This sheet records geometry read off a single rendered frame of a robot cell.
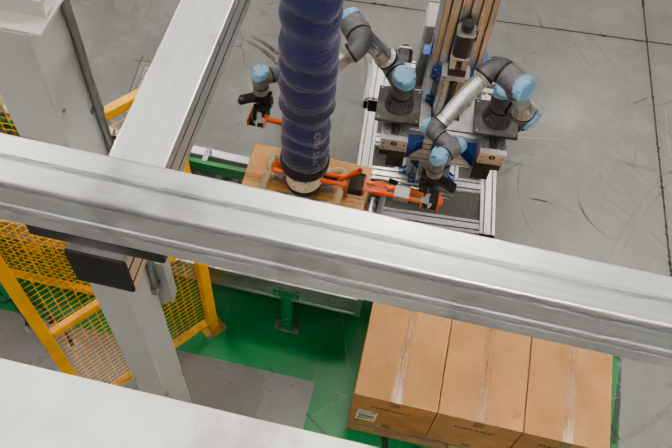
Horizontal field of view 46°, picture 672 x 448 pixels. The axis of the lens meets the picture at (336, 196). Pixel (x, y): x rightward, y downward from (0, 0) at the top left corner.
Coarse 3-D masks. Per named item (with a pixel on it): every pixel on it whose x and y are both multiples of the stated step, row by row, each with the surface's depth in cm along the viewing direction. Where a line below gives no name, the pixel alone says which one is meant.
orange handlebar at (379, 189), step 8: (272, 120) 385; (280, 120) 385; (272, 168) 370; (336, 176) 369; (336, 184) 367; (344, 184) 367; (368, 184) 369; (376, 184) 367; (384, 184) 367; (376, 192) 366; (384, 192) 366; (416, 192) 367; (408, 200) 365; (416, 200) 364; (440, 200) 365
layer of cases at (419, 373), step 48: (384, 336) 385; (432, 336) 387; (480, 336) 388; (528, 336) 389; (384, 384) 372; (432, 384) 374; (480, 384) 375; (528, 384) 376; (576, 384) 377; (432, 432) 391; (480, 432) 376; (528, 432) 364; (576, 432) 365
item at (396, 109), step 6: (390, 96) 393; (384, 102) 400; (390, 102) 395; (396, 102) 391; (402, 102) 391; (408, 102) 392; (414, 102) 399; (390, 108) 396; (396, 108) 394; (402, 108) 393; (408, 108) 396; (396, 114) 396; (402, 114) 396
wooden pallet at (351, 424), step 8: (360, 360) 420; (352, 424) 408; (360, 424) 405; (368, 424) 402; (368, 432) 413; (376, 432) 412; (384, 432) 412; (392, 432) 413; (400, 432) 401; (400, 440) 412; (408, 440) 411; (416, 440) 411; (424, 440) 411; (432, 440) 401
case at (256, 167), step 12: (252, 156) 389; (264, 156) 390; (252, 168) 386; (264, 168) 386; (348, 168) 389; (372, 168) 390; (252, 180) 382; (276, 180) 383; (324, 192) 380; (348, 204) 377; (360, 204) 378
